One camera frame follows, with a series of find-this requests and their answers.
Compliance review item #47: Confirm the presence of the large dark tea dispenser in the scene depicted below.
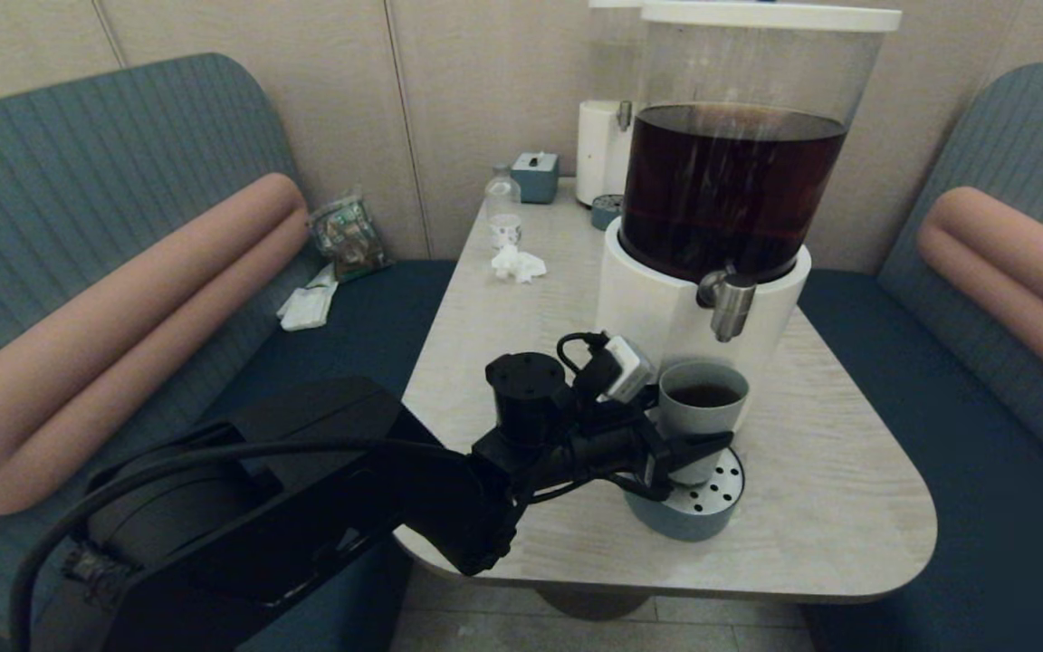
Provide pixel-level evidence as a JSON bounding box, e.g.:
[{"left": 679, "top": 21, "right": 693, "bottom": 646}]
[{"left": 594, "top": 0, "right": 903, "bottom": 436}]

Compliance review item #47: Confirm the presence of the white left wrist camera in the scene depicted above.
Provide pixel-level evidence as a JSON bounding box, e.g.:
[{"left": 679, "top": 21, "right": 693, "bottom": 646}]
[{"left": 601, "top": 333, "right": 656, "bottom": 404}]

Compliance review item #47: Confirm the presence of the large round perforated drip tray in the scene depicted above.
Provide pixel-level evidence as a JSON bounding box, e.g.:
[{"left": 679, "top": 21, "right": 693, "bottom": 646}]
[{"left": 625, "top": 444, "right": 746, "bottom": 542}]

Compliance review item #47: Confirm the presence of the white napkin pack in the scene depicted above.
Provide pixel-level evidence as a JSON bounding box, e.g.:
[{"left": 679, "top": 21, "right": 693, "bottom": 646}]
[{"left": 277, "top": 264, "right": 340, "bottom": 332}]

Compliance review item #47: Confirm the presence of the grey plastic cup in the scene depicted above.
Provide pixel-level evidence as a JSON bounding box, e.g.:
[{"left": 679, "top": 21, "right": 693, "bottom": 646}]
[{"left": 658, "top": 360, "right": 750, "bottom": 485}]

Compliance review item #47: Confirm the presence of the metal tea dispenser tap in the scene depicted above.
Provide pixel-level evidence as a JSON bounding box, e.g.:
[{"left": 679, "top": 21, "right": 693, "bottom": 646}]
[{"left": 697, "top": 267, "right": 756, "bottom": 343}]

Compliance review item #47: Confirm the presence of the pink bolster cushion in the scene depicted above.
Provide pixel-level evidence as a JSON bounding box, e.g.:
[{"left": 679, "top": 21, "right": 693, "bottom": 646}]
[
  {"left": 917, "top": 187, "right": 1043, "bottom": 408},
  {"left": 0, "top": 174, "right": 310, "bottom": 517}
]

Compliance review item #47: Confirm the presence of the dark blue bench seat cushion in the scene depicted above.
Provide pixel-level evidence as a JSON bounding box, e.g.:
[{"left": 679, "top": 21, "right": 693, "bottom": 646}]
[
  {"left": 196, "top": 261, "right": 459, "bottom": 652},
  {"left": 793, "top": 272, "right": 1043, "bottom": 652}
]

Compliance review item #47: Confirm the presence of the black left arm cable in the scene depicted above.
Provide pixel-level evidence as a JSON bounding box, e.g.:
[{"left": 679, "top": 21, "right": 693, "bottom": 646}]
[{"left": 10, "top": 331, "right": 667, "bottom": 652}]

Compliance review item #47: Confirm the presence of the clear plastic bottle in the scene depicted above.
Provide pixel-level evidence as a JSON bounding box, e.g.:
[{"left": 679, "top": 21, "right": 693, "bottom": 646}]
[{"left": 485, "top": 165, "right": 522, "bottom": 249}]

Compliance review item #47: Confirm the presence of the colourful snack bag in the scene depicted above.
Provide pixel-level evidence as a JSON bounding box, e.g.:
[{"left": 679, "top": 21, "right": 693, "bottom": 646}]
[{"left": 307, "top": 190, "right": 392, "bottom": 283}]

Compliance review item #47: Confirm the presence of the crumpled white tissue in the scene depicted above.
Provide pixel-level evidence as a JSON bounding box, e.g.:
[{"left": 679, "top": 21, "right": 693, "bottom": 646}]
[{"left": 492, "top": 244, "right": 548, "bottom": 284}]

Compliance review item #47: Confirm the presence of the blue-grey tissue box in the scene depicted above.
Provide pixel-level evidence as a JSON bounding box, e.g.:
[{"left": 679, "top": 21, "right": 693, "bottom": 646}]
[{"left": 512, "top": 151, "right": 560, "bottom": 205}]

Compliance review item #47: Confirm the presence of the white water dispenser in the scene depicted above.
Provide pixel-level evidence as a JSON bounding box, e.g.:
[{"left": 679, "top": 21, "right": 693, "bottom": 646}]
[{"left": 576, "top": 0, "right": 651, "bottom": 207}]

